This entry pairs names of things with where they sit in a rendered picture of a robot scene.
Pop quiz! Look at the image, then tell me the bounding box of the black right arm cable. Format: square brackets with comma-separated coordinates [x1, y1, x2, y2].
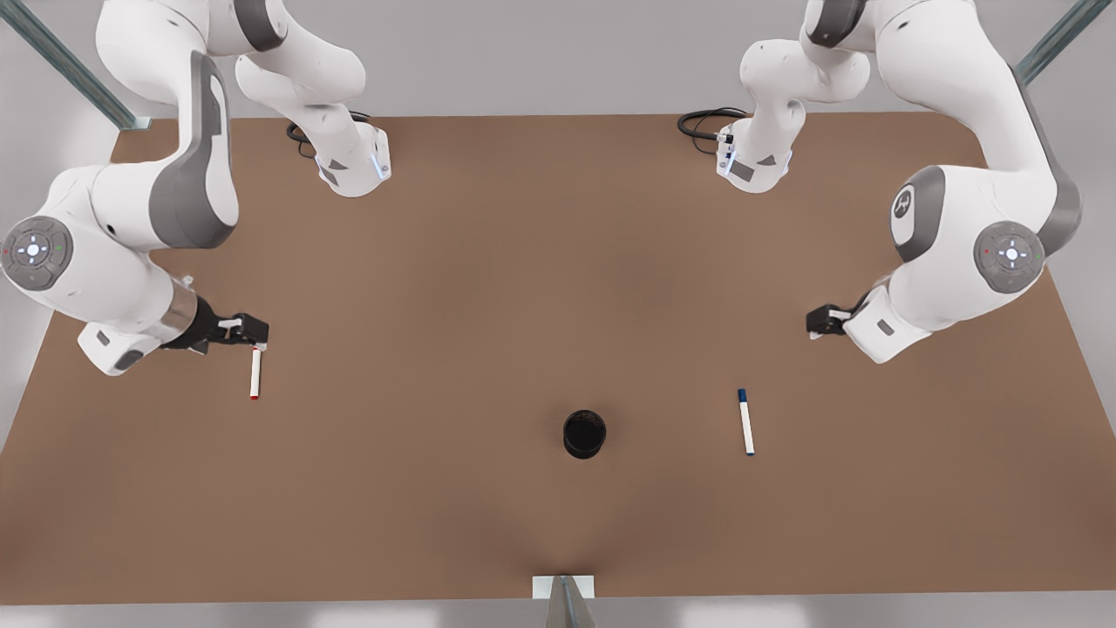
[286, 111, 372, 160]

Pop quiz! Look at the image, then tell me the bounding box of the black cylindrical pen holder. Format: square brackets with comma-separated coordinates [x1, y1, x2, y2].
[562, 409, 608, 461]

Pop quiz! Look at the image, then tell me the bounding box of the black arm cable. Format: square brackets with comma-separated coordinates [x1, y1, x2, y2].
[286, 111, 372, 160]
[677, 107, 751, 157]

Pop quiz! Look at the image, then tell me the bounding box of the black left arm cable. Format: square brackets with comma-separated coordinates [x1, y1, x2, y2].
[677, 107, 751, 157]

